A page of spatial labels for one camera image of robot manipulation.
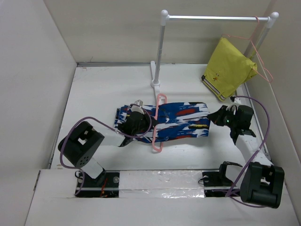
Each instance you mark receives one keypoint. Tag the blue white red patterned trousers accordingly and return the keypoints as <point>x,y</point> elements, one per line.
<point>175,121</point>

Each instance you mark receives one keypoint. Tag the yellow folded garment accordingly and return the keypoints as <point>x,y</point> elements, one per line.
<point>227,69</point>

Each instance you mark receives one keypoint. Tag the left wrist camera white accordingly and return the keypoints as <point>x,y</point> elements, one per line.
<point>137,107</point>

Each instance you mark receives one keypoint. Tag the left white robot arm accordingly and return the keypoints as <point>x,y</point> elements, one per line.
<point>84,141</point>

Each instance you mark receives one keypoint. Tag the pink wire hanger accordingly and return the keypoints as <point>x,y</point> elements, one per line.
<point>157,149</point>
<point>271,20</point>

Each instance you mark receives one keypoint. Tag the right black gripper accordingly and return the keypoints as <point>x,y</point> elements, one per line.
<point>217,116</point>

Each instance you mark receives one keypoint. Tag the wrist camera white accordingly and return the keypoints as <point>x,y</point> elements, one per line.
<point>137,107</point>
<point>235,101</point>

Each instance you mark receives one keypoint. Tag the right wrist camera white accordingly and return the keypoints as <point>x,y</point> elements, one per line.
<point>235,101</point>

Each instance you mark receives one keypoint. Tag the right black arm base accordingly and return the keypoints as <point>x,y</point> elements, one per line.
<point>216,182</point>

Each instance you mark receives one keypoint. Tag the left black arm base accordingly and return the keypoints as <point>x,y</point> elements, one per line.
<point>104,186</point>

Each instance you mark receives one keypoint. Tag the white metal clothes rack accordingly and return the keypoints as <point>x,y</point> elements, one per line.
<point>165,16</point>

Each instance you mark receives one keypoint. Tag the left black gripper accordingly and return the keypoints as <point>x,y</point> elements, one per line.
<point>146,118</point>

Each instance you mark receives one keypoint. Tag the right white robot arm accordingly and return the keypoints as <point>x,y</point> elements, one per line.
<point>260,183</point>

